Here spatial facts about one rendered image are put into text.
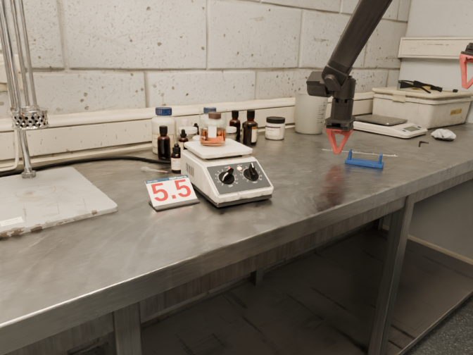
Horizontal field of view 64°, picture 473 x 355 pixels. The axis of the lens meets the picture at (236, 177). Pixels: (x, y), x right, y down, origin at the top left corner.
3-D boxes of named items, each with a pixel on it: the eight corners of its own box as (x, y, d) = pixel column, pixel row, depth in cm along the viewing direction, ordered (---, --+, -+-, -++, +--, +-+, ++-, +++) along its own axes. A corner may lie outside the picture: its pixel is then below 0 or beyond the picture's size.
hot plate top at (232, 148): (254, 153, 81) (254, 149, 81) (203, 159, 75) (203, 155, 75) (229, 141, 91) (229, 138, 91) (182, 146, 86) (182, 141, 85)
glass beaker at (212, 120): (233, 147, 83) (234, 108, 81) (210, 151, 79) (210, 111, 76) (212, 141, 88) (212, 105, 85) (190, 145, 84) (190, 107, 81)
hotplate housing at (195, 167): (274, 199, 77) (276, 162, 75) (216, 210, 71) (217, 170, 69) (226, 170, 96) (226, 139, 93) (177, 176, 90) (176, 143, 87)
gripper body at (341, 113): (324, 126, 101) (326, 98, 98) (331, 121, 109) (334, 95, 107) (348, 129, 98) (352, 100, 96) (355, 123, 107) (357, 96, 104)
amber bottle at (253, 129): (242, 144, 122) (243, 110, 118) (243, 141, 126) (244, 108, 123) (255, 145, 122) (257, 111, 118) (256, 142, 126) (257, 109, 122)
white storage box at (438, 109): (471, 123, 174) (478, 91, 169) (428, 131, 153) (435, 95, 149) (409, 114, 198) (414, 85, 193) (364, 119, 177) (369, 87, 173)
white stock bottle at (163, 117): (159, 148, 115) (158, 105, 111) (181, 150, 113) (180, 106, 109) (148, 153, 108) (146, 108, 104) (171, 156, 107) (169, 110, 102)
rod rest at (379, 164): (383, 165, 103) (385, 153, 102) (382, 168, 100) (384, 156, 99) (346, 160, 107) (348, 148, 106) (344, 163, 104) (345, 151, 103)
